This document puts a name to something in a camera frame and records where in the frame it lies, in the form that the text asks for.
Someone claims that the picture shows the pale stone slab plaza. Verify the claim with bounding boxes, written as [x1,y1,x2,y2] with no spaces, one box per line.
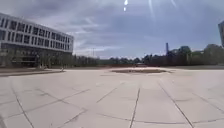
[0,67,224,128]

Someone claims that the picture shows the tall building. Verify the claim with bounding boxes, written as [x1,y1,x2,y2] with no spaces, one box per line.
[217,19,224,48]

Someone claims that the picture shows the low dark raised platform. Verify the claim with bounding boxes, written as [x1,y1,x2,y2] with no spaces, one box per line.
[0,68,66,78]

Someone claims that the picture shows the row of trees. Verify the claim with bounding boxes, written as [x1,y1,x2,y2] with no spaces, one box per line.
[68,43,224,67]

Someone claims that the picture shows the thin dark tower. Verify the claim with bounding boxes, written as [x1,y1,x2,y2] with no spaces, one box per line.
[165,42,170,54]

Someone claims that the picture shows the white office building, dark windows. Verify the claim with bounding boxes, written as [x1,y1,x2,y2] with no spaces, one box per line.
[0,12,75,69]

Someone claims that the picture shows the low round dark bed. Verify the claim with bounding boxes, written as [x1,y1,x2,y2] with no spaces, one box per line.
[110,68,171,75]

